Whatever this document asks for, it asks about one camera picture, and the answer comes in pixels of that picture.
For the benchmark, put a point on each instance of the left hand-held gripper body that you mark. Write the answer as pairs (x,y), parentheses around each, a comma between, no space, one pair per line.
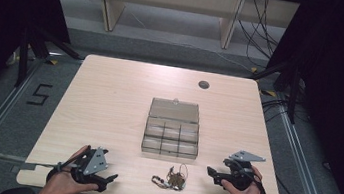
(94,162)

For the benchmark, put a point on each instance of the person's left hand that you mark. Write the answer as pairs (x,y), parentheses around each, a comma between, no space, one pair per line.
(65,180)

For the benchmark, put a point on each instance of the grey round table grommet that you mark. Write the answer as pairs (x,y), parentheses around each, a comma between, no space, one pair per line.
(204,84)

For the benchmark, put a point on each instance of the clear plastic compartment box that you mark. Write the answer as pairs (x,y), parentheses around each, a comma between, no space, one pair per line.
(171,134)

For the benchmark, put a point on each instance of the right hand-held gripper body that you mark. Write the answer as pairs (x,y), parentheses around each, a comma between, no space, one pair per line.
(240,173)

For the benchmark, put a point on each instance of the dark round object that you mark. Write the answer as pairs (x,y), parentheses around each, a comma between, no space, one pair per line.
(21,192)

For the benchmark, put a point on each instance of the yellow black tape piece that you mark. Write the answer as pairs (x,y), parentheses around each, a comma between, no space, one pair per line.
(268,93)
(52,61)

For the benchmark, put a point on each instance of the black metal stand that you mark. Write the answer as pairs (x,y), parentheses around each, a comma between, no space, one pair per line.
(31,51)
(287,85)

